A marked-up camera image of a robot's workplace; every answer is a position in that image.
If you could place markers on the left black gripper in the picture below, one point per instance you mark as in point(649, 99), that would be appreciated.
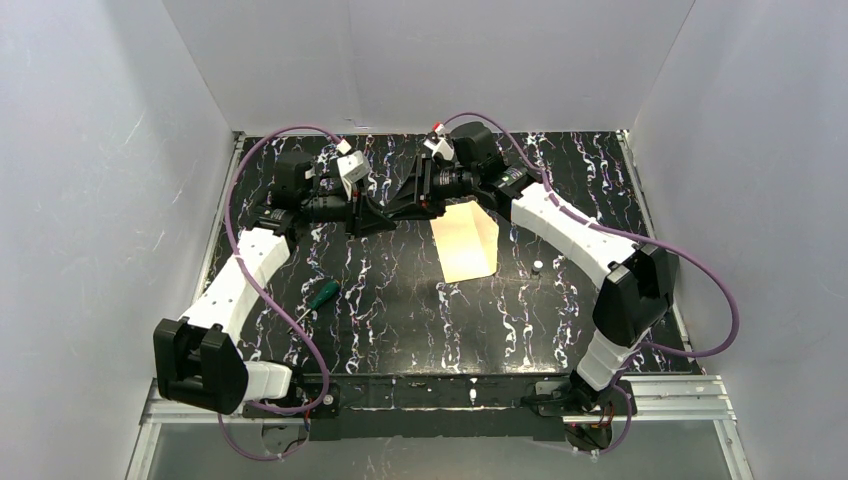
point(356, 211)

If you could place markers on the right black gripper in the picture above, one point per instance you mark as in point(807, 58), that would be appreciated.
point(427, 188)

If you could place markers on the cream envelope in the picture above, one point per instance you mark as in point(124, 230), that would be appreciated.
point(466, 239)

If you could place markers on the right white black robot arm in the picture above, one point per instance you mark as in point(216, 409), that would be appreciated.
point(635, 279)

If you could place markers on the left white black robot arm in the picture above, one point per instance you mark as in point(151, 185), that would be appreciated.
point(196, 356)

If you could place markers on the black flat box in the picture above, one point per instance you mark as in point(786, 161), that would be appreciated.
point(667, 266)

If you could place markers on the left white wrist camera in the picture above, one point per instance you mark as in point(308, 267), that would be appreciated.
point(352, 166)

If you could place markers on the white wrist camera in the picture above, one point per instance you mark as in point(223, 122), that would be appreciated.
point(352, 166)
point(438, 142)

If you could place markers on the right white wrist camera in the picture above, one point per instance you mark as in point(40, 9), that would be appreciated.
point(438, 142)

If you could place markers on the green handled screwdriver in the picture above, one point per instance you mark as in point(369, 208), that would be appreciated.
point(327, 291)

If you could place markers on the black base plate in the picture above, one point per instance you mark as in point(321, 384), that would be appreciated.
point(536, 406)

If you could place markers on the aluminium frame rail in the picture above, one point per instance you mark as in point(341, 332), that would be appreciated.
point(663, 397)

